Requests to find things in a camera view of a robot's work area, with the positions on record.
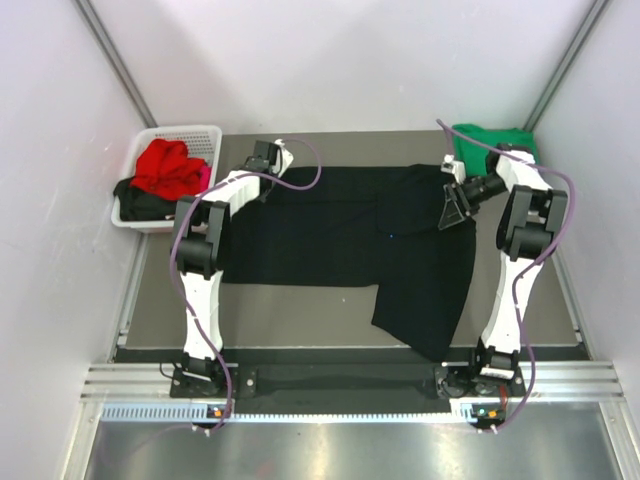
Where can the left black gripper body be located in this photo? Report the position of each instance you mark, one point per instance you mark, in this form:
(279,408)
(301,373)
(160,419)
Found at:
(261,198)

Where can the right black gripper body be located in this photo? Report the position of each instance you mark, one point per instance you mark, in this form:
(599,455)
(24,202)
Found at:
(456,193)

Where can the black t shirt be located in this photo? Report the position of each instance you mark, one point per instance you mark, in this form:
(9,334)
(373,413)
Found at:
(358,227)

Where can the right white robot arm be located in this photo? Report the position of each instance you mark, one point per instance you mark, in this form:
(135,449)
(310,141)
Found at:
(527,234)

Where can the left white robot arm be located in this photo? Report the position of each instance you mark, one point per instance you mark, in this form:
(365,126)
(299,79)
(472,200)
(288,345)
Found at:
(201,248)

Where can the green folded t shirt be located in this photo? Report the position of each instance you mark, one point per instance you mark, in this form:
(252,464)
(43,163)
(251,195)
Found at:
(474,156)

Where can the pink garment in basket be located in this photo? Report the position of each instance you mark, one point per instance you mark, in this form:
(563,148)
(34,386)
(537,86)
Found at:
(204,176)

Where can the white plastic laundry basket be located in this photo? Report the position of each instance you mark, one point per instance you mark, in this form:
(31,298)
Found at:
(203,141)

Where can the red t shirt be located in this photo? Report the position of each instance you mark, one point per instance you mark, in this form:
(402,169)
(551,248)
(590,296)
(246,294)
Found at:
(166,169)

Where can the black garment in basket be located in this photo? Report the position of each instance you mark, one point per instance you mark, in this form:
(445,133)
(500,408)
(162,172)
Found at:
(138,205)

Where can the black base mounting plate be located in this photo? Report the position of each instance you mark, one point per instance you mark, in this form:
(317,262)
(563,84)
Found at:
(255,380)

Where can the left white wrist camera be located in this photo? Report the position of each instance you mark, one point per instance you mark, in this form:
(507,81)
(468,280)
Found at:
(284,158)

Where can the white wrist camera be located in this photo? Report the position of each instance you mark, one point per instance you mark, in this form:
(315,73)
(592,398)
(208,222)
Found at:
(284,158)
(454,170)

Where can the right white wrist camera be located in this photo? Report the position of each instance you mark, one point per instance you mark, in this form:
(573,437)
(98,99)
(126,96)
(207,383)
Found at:
(454,170)

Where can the aluminium frame rail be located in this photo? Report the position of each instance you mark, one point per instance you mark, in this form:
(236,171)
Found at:
(556,380)

